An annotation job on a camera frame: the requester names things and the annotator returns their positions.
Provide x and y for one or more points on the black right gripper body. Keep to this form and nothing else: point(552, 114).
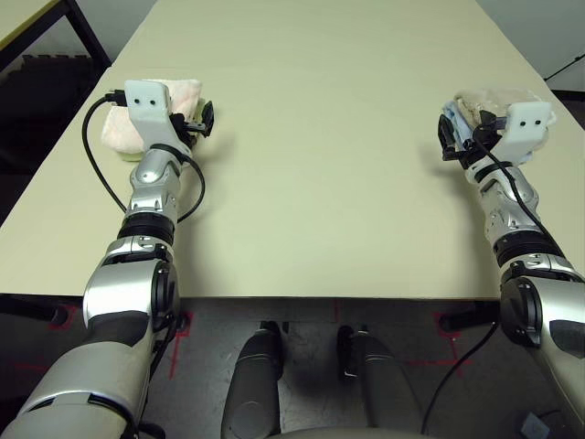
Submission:
point(475, 146)

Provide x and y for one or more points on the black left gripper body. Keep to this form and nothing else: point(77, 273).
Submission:
point(187, 130)

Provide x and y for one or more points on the small grey blue box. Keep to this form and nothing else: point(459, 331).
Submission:
point(535, 426)

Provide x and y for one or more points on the pink fluffy towel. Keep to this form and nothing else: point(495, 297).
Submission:
point(121, 132)

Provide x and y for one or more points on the grey robot left leg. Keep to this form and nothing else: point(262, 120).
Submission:
point(251, 393)

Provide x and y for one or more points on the black-framed side table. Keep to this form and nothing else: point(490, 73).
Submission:
point(18, 23)

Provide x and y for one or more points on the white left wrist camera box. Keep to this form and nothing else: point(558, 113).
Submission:
point(148, 107)

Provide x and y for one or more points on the light blue folded towel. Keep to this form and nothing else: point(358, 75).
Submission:
point(459, 121)

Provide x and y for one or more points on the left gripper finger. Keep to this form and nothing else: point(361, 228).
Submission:
point(209, 119)

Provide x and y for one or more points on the beige folded towel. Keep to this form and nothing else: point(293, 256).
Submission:
point(484, 98)

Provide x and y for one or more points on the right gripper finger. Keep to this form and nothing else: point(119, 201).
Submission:
point(486, 120)
point(447, 135)

